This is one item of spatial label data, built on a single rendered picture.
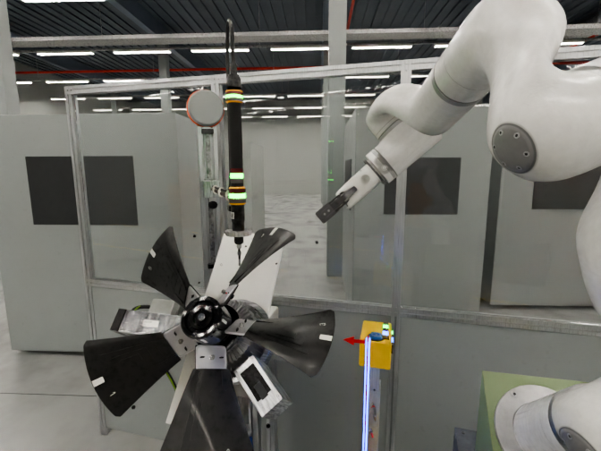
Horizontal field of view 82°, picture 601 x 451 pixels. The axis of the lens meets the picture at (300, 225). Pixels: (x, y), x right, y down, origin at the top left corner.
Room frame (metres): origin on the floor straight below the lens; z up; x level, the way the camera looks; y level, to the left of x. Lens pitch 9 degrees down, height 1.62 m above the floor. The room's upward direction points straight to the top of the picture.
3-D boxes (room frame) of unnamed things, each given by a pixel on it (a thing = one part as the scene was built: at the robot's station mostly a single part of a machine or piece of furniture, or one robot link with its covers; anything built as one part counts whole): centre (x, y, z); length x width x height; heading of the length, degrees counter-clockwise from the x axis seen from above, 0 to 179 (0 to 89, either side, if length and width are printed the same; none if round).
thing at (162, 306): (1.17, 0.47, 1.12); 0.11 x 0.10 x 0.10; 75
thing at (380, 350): (1.11, -0.26, 1.02); 0.16 x 0.10 x 0.11; 165
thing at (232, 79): (0.91, 0.17, 1.65); 0.04 x 0.04 x 0.46
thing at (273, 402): (0.93, 0.11, 0.98); 0.20 x 0.16 x 0.20; 165
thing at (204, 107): (1.59, 0.42, 1.88); 0.17 x 0.15 x 0.16; 75
